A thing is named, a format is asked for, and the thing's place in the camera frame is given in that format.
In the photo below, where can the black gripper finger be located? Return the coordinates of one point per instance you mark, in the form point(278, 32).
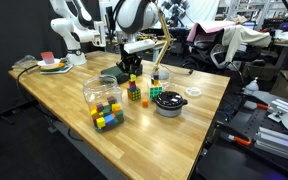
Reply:
point(122, 70)
point(138, 70)

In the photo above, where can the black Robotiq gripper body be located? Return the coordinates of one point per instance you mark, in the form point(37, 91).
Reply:
point(130, 55)

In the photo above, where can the yellow wooden block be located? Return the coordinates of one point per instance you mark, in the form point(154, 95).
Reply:
point(133, 77)

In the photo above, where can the white robot arm without gripper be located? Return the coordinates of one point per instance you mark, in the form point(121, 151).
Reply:
point(74, 30)

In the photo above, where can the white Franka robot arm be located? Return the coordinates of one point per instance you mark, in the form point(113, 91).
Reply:
point(134, 15)

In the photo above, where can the brown red wooden block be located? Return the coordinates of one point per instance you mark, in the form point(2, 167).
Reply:
point(132, 83)

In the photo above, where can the purple wooden block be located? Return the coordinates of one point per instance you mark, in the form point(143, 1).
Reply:
point(155, 76)
point(133, 87)

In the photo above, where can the orange wooden block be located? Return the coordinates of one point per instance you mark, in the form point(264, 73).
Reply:
point(145, 102)

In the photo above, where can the dark green zip case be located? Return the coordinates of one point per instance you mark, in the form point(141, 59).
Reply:
point(112, 73)

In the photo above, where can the black Rubik's cube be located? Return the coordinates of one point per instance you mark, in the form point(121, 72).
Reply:
point(134, 94)

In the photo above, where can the white Rubik's cube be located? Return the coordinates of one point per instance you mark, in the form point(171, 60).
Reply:
point(155, 90)

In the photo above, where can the clear jar of colour cubes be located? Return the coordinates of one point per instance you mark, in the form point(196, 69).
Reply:
point(103, 103)

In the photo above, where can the black round pan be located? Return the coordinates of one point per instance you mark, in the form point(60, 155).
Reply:
point(169, 104)

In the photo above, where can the clear glass dish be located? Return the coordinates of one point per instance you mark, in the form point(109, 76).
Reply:
point(193, 91)

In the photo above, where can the office chair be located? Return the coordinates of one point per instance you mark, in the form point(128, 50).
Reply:
point(204, 55)

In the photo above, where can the white bowl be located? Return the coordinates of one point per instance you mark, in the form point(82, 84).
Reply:
point(49, 64)

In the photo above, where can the red cup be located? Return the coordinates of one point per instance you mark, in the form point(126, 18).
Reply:
point(47, 57)

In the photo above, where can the pink cloth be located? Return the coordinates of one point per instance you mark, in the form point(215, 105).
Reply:
point(210, 27)

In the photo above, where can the clear plastic bag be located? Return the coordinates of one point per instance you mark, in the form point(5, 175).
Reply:
point(25, 62)

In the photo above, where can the beige cloth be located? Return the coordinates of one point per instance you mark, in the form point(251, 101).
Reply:
point(244, 38)

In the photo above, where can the black curtain backdrop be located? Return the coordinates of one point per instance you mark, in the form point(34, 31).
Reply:
point(14, 33)

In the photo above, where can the white spray bottle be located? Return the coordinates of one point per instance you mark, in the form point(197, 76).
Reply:
point(251, 87)

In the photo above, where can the black side table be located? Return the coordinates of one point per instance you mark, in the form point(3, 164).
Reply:
point(244, 160)

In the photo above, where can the aluminium extrusion bars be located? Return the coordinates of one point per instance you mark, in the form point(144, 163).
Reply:
point(281, 109)
point(279, 145)

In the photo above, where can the open cardboard box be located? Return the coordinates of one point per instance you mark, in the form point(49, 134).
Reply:
point(287, 85)

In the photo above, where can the grey table frame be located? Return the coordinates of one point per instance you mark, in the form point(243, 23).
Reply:
point(84, 150)

